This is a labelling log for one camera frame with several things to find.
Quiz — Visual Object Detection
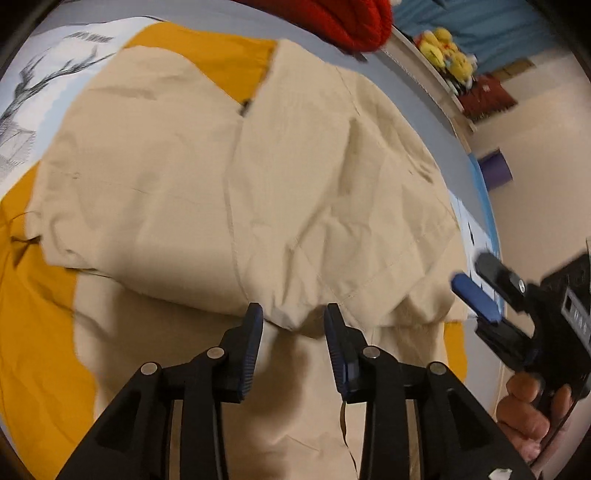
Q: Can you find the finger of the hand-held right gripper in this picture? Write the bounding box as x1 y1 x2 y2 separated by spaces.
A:
451 272 532 366
475 251 539 315

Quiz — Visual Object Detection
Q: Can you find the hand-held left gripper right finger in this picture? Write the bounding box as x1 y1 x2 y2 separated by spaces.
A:
323 303 536 480

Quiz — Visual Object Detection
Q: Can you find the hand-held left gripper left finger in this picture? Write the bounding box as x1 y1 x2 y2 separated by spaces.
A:
55 302 264 480

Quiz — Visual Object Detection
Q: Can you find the beige and yellow long coat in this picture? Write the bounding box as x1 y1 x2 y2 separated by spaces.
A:
0 23 472 480

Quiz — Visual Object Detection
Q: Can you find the person's right hand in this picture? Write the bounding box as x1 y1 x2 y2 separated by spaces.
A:
496 371 574 463

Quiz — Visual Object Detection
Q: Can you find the window ledge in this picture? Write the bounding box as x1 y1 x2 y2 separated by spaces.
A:
387 23 477 154

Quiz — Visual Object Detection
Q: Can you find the grey bed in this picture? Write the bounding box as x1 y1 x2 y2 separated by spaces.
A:
0 0 505 444

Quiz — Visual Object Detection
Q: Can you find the blue curtain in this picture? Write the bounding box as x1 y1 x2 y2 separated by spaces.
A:
392 0 574 75

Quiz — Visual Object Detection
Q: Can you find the red folded quilt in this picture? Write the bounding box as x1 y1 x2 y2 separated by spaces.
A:
295 0 394 52

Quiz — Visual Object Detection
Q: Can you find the light blue printed blanket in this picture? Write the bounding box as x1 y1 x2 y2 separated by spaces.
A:
0 17 504 320

